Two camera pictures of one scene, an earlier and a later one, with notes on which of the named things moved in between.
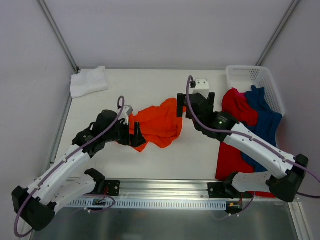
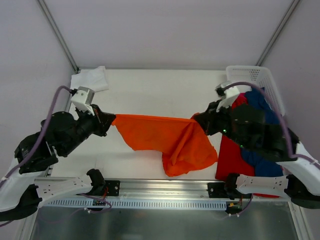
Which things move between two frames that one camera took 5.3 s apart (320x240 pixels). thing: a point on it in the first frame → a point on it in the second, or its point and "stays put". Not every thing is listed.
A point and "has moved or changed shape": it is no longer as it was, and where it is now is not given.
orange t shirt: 159,125 has moved or changed shape
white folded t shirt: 88,81 stays put
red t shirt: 231,159 stays put
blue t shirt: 268,122 stays put
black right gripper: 196,100 → 211,122
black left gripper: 130,136 → 99,121
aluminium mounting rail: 147,189 stays put
